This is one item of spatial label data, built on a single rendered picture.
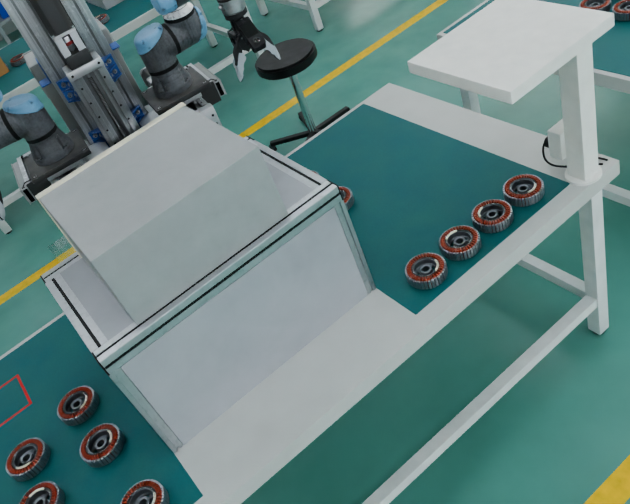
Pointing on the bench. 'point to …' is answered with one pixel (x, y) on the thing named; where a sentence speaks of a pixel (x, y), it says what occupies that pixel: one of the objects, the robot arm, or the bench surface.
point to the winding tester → (165, 207)
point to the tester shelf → (80, 296)
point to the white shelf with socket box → (529, 68)
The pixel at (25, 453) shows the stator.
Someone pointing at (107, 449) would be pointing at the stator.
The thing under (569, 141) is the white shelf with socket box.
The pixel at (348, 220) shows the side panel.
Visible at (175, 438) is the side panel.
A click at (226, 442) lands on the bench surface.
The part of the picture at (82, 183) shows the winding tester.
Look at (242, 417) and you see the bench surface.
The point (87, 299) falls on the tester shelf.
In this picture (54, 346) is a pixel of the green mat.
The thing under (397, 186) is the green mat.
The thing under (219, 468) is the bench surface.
